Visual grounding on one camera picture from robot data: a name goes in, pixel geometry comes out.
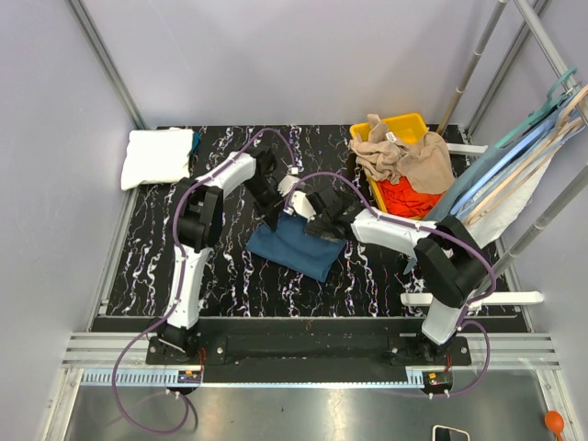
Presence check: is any purple cable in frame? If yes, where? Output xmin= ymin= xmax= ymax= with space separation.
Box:
xmin=111 ymin=128 xmax=298 ymax=435
xmin=282 ymin=172 xmax=498 ymax=400

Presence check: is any folded teal t-shirt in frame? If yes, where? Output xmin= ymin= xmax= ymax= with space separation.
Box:
xmin=188 ymin=131 xmax=200 ymax=157

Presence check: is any orange t-shirt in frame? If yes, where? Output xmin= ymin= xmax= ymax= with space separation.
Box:
xmin=377 ymin=177 xmax=442 ymax=220

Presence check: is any beige t-shirt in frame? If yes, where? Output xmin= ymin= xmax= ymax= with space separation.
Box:
xmin=349 ymin=114 xmax=455 ymax=194

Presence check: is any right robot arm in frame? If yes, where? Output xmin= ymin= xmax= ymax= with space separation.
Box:
xmin=290 ymin=188 xmax=492 ymax=365

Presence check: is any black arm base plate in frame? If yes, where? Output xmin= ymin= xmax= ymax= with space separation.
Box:
xmin=146 ymin=318 xmax=472 ymax=387

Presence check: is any orange spoon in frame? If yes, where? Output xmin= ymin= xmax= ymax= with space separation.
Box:
xmin=544 ymin=411 xmax=565 ymax=441

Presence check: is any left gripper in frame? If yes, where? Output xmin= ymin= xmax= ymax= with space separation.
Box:
xmin=243 ymin=177 xmax=289 ymax=232

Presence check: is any smartphone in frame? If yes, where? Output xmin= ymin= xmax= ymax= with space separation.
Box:
xmin=432 ymin=424 xmax=470 ymax=441

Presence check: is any hanging white towel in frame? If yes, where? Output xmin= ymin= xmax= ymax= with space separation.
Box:
xmin=467 ymin=155 xmax=552 ymax=248

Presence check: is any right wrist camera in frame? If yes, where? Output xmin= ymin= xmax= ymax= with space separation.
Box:
xmin=283 ymin=190 xmax=316 ymax=221

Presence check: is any teal clothes hanger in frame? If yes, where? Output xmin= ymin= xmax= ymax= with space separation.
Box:
xmin=492 ymin=67 xmax=577 ymax=150

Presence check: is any yellow plastic bin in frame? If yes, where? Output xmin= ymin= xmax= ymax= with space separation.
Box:
xmin=349 ymin=113 xmax=455 ymax=220

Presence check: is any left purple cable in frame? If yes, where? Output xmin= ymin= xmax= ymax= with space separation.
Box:
xmin=111 ymin=128 xmax=298 ymax=435

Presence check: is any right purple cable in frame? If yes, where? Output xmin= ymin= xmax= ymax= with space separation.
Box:
xmin=282 ymin=172 xmax=498 ymax=400

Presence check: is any folded white t-shirt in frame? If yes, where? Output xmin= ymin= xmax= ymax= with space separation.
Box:
xmin=120 ymin=128 xmax=195 ymax=191

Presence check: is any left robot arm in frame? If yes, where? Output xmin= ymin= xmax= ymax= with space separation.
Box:
xmin=156 ymin=147 xmax=284 ymax=364

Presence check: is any blue t-shirt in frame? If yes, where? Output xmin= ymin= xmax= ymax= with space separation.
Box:
xmin=246 ymin=212 xmax=346 ymax=282

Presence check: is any aluminium frame rail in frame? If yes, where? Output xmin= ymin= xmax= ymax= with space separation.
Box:
xmin=61 ymin=332 xmax=560 ymax=389

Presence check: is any wooden clothes hanger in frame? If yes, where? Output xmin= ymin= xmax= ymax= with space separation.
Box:
xmin=457 ymin=87 xmax=587 ymax=227

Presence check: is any light blue clothes hanger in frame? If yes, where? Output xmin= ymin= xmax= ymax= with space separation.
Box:
xmin=450 ymin=118 xmax=576 ymax=219

